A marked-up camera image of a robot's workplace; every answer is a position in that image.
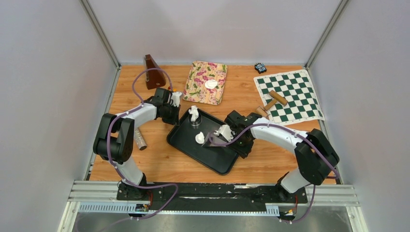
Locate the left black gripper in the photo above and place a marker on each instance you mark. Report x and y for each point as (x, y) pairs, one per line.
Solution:
(173, 121)

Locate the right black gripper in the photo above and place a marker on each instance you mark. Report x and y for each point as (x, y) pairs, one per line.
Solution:
(243, 152)

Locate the black baking tray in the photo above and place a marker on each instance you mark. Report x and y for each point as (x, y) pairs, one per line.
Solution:
(182, 137)

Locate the wooden handled metal scraper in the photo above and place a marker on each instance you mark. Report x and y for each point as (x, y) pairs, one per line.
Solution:
(212, 140)

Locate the round cut dough wrapper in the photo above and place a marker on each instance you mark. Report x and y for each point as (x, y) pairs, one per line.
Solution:
(200, 138)

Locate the wooden pastry roller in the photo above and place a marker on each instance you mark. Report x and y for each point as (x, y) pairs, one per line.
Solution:
(263, 111)

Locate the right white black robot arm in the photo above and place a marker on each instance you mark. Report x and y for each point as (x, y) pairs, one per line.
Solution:
(315, 156)

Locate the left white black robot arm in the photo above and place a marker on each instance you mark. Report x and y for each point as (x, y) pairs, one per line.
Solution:
(115, 135)

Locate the brown wooden metronome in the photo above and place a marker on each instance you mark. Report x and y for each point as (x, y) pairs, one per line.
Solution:
(154, 77)

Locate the silver glitter tube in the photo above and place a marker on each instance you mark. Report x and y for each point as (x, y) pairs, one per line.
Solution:
(140, 141)

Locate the floral rectangular tray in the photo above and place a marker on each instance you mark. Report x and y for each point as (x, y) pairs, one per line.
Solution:
(200, 72)

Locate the green white chess mat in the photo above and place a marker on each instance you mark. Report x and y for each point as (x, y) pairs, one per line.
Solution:
(297, 89)

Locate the small blue black toy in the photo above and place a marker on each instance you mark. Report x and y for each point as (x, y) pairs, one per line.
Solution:
(260, 68)

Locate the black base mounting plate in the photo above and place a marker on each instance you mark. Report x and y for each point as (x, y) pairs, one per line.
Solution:
(210, 197)

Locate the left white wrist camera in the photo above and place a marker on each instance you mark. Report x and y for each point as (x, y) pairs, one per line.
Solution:
(176, 98)

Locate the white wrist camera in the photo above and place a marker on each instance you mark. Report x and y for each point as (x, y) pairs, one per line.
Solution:
(224, 131)
(176, 98)

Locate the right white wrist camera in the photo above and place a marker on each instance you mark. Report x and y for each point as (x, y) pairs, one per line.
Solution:
(224, 131)

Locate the aluminium frame rail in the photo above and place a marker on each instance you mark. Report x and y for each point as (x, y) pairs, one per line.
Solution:
(100, 197)

